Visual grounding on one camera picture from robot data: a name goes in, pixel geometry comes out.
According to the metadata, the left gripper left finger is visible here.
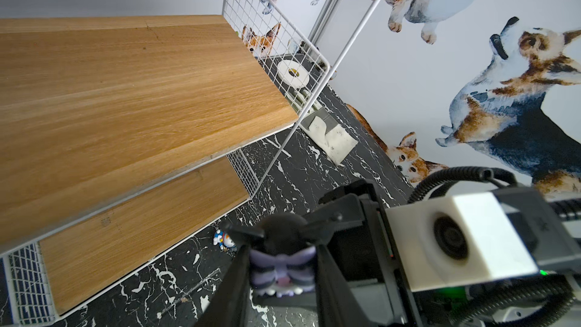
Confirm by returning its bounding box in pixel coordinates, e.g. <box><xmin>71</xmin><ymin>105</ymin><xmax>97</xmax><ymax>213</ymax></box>
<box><xmin>195</xmin><ymin>245</ymin><xmax>251</xmax><ymax>327</ymax></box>

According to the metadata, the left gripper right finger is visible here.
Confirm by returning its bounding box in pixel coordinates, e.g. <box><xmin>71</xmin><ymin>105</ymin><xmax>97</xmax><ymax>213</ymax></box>
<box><xmin>316</xmin><ymin>245</ymin><xmax>377</xmax><ymax>326</ymax></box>

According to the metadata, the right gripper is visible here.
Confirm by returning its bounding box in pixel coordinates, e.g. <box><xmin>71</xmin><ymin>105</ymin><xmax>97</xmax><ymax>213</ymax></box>
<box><xmin>313</xmin><ymin>180</ymin><xmax>422</xmax><ymax>326</ymax></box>

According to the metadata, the black purple kuromi figure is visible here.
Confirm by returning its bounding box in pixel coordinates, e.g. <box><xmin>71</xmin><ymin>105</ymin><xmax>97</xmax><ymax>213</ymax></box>
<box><xmin>222</xmin><ymin>213</ymin><xmax>343</xmax><ymax>298</ymax></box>

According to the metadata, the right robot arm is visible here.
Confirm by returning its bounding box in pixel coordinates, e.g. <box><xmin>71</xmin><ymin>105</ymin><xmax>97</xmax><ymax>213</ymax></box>
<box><xmin>307</xmin><ymin>167</ymin><xmax>580</xmax><ymax>326</ymax></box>

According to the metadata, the blue doraemon figure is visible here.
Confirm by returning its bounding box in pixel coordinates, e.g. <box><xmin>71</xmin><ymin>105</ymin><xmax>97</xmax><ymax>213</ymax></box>
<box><xmin>213</xmin><ymin>229</ymin><xmax>237</xmax><ymax>252</ymax></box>

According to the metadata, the white and grey work glove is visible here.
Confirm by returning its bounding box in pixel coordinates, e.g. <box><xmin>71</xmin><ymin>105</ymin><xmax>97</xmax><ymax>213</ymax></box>
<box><xmin>300</xmin><ymin>100</ymin><xmax>358</xmax><ymax>165</ymax></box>

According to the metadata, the white tape roll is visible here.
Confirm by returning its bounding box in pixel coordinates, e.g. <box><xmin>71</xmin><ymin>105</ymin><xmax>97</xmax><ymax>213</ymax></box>
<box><xmin>277</xmin><ymin>60</ymin><xmax>310</xmax><ymax>89</ymax></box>

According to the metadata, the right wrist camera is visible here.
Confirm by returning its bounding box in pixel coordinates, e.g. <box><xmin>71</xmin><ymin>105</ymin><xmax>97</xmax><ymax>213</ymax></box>
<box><xmin>386</xmin><ymin>192</ymin><xmax>539</xmax><ymax>292</ymax></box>

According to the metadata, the white wire three-tier shelf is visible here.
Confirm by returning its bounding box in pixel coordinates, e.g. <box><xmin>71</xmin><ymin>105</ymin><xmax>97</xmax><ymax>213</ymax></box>
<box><xmin>0</xmin><ymin>0</ymin><xmax>402</xmax><ymax>327</ymax></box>

